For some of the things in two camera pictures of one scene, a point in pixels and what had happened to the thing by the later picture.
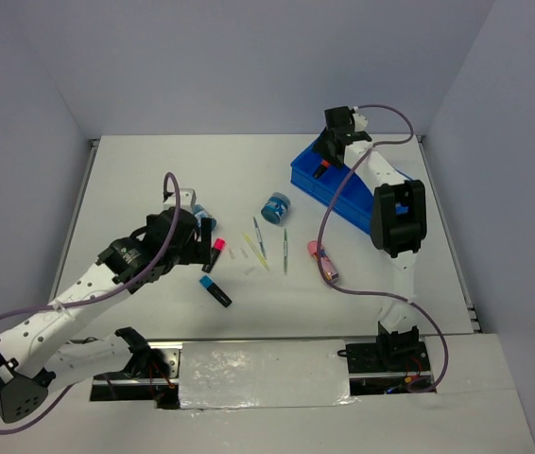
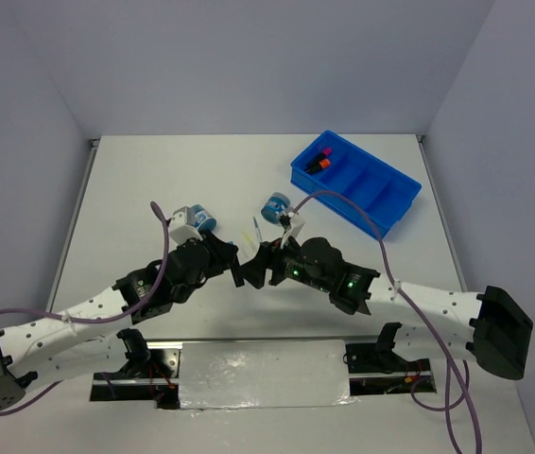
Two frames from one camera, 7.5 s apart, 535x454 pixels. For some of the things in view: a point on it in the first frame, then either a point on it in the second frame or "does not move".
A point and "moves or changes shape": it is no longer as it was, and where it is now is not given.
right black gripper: x=320 y=146 to x=254 y=270
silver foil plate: x=219 y=375 does not move
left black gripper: x=199 y=251 to x=222 y=252
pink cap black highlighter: x=218 y=246 moves or changes shape
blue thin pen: x=259 y=235 does not move
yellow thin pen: x=256 y=252 does not move
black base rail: x=365 y=375 does not move
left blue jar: x=200 y=212 does not move
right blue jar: x=276 y=208 does not move
